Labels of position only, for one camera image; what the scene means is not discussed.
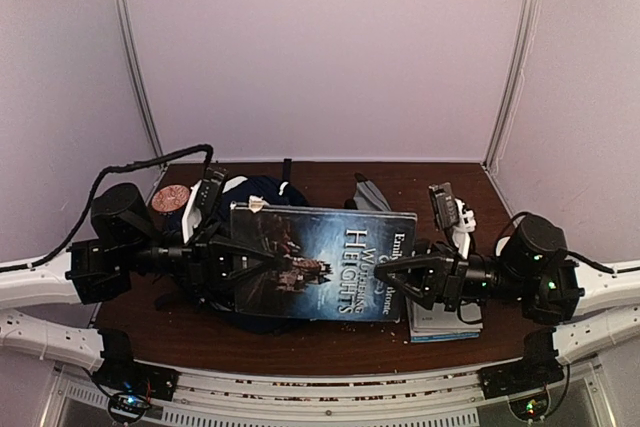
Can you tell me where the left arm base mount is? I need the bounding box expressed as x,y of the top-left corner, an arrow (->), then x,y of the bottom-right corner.
87,329 -> 180,423

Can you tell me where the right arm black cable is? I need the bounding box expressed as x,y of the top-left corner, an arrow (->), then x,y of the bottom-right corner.
494,214 -> 640,276

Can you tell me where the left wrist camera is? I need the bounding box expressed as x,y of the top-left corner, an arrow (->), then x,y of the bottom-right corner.
181,167 -> 228,244

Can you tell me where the white Great Gatsby book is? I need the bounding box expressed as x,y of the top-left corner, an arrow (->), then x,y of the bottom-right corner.
407,301 -> 484,337

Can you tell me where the right aluminium corner post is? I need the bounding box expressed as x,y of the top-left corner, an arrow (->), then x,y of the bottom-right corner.
483,0 -> 540,173

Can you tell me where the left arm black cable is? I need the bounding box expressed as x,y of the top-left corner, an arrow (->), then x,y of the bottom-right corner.
0,144 -> 215,273

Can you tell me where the aluminium front rail frame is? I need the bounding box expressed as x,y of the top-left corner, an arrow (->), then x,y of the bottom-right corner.
39,339 -> 621,427

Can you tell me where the Wuthering Heights book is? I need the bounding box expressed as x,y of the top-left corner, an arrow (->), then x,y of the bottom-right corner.
230,203 -> 418,322

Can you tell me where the grey fabric pouch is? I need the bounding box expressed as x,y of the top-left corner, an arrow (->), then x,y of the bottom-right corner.
344,172 -> 392,212

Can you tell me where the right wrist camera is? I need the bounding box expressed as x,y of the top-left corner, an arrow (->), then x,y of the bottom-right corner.
429,182 -> 476,258

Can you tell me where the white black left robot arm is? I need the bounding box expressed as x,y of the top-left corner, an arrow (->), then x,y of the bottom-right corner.
1,182 -> 276,391

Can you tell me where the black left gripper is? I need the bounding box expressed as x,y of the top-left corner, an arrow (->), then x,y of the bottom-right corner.
119,216 -> 278,294

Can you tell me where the navy blue student backpack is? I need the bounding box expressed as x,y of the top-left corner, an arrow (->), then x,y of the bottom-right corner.
170,159 -> 309,335

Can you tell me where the red white patterned bowl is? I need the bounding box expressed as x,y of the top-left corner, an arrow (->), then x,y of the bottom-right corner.
151,184 -> 191,215

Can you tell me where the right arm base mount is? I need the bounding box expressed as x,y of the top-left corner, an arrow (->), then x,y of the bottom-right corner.
477,327 -> 571,425

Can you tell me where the left aluminium corner post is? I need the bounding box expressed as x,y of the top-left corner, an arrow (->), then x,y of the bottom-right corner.
113,0 -> 164,157

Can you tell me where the aluminium corner post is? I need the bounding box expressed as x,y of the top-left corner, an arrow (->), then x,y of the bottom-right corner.
113,0 -> 164,157
483,0 -> 540,173

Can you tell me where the blue white bottom book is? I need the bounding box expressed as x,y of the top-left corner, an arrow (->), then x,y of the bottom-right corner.
410,332 -> 480,343

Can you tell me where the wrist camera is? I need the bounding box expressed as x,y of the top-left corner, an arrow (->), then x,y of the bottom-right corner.
429,182 -> 476,258
181,167 -> 228,244

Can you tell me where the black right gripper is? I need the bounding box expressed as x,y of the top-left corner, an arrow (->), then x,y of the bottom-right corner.
371,241 -> 531,316

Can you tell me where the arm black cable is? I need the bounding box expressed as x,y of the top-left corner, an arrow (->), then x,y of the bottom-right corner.
0,144 -> 215,273
494,214 -> 640,276

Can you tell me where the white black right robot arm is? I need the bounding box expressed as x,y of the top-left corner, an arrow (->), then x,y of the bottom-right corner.
374,212 -> 639,389

